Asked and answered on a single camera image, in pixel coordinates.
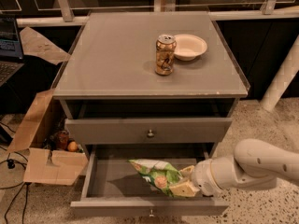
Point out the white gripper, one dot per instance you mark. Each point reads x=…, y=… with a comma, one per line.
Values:
x=202, y=175

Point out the black laptop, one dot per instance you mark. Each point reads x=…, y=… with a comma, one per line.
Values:
x=11, y=53

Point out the orange fruit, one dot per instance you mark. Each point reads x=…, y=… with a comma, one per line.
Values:
x=72, y=146

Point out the green rice chip bag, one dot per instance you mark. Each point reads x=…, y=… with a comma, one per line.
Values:
x=160, y=174

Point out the metal railing frame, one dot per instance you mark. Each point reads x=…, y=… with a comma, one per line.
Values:
x=75, y=12

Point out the grey open middle drawer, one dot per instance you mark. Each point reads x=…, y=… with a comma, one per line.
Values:
x=114, y=188

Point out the white diagonal post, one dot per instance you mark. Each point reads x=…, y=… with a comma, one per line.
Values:
x=283, y=78

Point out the open cardboard box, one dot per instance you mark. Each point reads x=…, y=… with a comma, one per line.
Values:
x=39, y=125

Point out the dark brown jar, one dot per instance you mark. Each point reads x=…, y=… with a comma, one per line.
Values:
x=61, y=139

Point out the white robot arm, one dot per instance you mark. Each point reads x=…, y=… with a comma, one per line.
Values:
x=255, y=165

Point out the brown drink can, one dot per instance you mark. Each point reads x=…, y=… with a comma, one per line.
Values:
x=165, y=47

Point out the grey drawer cabinet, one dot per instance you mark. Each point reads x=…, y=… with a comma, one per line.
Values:
x=111, y=73

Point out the white paper bowl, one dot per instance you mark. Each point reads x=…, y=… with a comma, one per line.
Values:
x=189, y=47

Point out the grey top drawer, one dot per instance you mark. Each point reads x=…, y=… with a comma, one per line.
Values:
x=148, y=131

